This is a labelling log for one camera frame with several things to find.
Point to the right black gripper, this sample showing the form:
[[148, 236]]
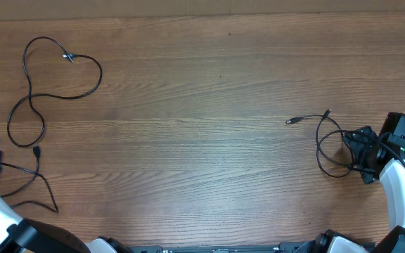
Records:
[[356, 140]]

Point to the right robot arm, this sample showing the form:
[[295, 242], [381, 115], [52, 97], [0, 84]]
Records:
[[391, 140]]

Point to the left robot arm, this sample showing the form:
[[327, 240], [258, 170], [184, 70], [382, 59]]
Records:
[[18, 234]]

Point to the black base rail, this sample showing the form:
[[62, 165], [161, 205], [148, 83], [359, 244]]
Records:
[[283, 247]]

